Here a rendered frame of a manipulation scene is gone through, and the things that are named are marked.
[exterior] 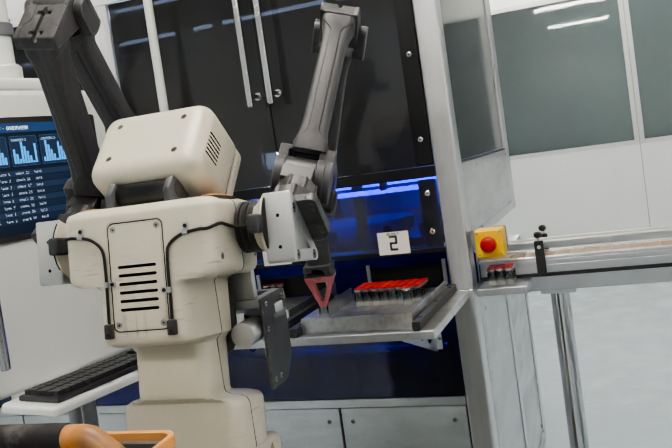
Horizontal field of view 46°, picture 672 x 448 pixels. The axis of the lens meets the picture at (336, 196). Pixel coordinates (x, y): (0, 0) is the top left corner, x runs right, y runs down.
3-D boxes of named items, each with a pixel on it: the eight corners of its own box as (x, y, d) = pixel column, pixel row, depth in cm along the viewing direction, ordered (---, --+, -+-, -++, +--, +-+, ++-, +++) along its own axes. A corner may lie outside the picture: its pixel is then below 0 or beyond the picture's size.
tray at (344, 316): (351, 301, 211) (349, 288, 211) (447, 294, 201) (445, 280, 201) (302, 334, 179) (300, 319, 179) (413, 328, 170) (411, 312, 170)
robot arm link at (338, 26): (318, -18, 154) (368, -10, 154) (318, 26, 166) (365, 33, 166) (268, 184, 135) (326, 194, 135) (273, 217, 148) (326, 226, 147)
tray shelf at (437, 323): (240, 308, 235) (239, 301, 235) (474, 291, 211) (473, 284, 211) (151, 354, 190) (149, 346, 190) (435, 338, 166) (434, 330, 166)
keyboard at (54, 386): (141, 352, 220) (139, 343, 219) (178, 352, 212) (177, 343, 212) (18, 401, 185) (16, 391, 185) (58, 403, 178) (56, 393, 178)
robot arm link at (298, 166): (277, 180, 133) (309, 186, 132) (290, 143, 140) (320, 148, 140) (276, 219, 139) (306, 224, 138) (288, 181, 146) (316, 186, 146)
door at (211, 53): (139, 203, 235) (108, 5, 232) (281, 184, 219) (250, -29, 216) (138, 203, 235) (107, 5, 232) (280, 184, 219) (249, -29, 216)
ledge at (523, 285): (485, 285, 216) (484, 279, 215) (534, 282, 211) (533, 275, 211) (477, 296, 202) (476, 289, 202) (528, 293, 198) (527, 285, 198)
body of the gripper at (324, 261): (335, 266, 186) (331, 235, 185) (332, 273, 176) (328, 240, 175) (308, 269, 186) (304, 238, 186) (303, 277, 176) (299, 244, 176)
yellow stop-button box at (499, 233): (481, 254, 208) (478, 227, 207) (509, 252, 205) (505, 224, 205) (476, 259, 201) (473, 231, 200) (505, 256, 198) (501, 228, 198)
